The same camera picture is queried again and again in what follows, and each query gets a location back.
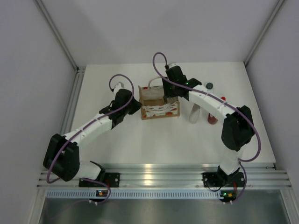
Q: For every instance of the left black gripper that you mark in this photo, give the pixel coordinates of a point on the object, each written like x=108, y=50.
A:
x=137, y=106

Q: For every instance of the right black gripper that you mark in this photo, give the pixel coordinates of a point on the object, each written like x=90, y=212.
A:
x=167, y=93

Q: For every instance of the burlap watermelon canvas bag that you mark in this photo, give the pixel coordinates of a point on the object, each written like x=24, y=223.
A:
x=154, y=104

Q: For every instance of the red bottle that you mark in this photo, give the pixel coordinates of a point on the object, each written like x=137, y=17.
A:
x=211, y=119

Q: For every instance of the beige bottle grey cap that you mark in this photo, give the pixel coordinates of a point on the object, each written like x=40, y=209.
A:
x=171, y=100

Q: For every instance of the white bottle grey cap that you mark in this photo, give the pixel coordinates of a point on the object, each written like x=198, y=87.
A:
x=209, y=86

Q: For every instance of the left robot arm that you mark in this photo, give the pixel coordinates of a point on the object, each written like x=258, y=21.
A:
x=63, y=153

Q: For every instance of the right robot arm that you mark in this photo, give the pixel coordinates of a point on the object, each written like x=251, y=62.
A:
x=236, y=122

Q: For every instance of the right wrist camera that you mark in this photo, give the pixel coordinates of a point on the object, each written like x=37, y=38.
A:
x=170, y=65

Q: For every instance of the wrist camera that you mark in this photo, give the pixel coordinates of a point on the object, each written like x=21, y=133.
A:
x=118, y=87
x=170, y=65

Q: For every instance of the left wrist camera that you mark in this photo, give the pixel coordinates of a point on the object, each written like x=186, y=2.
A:
x=118, y=87

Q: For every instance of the left aluminium frame post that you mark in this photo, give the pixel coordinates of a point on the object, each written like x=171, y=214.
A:
x=48, y=19

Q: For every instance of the aluminium frame post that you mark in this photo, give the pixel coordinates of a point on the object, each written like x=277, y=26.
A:
x=279, y=4
x=48, y=19

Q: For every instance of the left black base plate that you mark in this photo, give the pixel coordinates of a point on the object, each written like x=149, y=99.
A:
x=110, y=179

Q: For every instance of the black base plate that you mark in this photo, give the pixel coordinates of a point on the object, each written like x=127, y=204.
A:
x=110, y=179
x=212, y=180

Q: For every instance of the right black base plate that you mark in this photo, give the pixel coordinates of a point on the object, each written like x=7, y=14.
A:
x=212, y=180

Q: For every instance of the white slotted cable duct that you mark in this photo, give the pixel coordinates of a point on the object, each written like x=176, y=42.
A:
x=136, y=194

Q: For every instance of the right aluminium frame post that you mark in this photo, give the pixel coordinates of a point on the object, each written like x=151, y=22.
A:
x=279, y=4

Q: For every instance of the aluminium mounting rail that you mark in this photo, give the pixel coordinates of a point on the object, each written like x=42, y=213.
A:
x=166, y=176

